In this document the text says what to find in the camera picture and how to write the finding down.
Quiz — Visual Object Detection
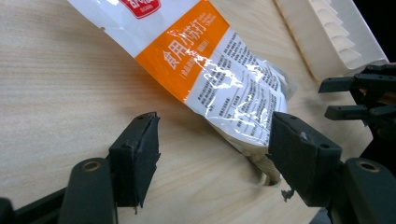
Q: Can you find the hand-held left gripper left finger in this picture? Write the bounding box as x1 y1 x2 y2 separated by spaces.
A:
108 111 162 209

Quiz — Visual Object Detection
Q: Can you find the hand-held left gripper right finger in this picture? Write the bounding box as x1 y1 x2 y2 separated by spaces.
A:
267 110 343 208

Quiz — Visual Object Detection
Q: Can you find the white and orange powder bag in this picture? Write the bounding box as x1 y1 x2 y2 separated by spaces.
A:
66 0 298 188

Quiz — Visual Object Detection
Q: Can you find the white plastic tray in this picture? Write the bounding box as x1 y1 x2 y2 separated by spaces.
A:
274 0 390 83

